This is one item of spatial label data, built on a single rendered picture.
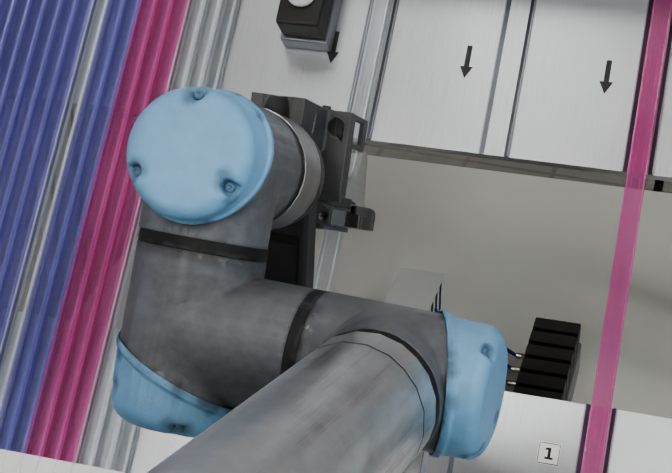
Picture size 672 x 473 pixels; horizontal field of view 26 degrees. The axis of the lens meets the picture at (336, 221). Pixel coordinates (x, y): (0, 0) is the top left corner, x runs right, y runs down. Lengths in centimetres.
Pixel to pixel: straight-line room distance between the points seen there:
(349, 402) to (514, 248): 109
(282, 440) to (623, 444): 51
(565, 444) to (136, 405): 37
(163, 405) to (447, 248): 95
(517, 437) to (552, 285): 61
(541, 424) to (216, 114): 41
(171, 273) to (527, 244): 98
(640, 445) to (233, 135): 43
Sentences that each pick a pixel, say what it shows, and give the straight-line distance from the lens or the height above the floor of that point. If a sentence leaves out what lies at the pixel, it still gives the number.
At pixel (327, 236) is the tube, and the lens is 112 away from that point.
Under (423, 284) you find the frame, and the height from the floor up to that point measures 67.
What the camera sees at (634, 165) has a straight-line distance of 111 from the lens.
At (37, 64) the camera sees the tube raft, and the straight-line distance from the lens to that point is 125.
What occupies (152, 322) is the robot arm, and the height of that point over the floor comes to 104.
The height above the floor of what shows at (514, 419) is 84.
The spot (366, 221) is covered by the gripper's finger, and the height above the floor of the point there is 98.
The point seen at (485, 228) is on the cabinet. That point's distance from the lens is 178.
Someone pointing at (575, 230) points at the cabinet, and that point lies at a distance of 179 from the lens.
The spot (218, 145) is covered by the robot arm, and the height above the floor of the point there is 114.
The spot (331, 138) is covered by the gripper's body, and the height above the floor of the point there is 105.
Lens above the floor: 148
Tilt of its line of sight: 29 degrees down
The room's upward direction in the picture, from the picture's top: straight up
